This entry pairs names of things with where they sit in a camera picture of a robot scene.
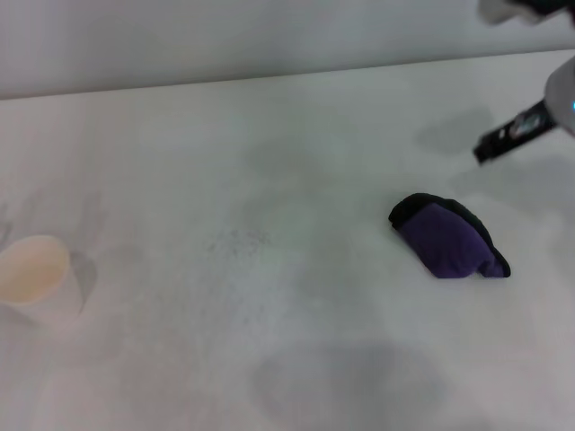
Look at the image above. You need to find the white paper cup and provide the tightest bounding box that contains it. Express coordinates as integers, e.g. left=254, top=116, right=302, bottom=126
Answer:
left=0, top=234, right=87, bottom=332

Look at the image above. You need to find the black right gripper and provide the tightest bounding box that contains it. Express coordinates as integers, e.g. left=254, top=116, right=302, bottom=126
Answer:
left=472, top=98, right=559, bottom=167

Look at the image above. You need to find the purple rag with black edge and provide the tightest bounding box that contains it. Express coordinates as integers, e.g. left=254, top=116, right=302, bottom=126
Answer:
left=387, top=192, right=513, bottom=280

